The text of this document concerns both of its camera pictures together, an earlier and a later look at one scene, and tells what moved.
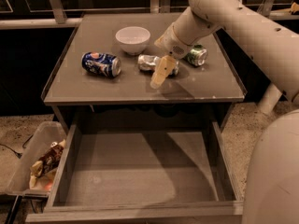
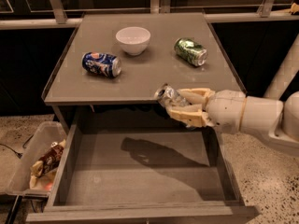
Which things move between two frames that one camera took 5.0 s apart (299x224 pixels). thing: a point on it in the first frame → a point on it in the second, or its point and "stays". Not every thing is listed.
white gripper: (172, 44) → (224, 110)
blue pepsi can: (100, 63) stays
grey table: (102, 68) stays
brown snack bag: (43, 169) stays
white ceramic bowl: (133, 39) stays
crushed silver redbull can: (152, 63) → (171, 95)
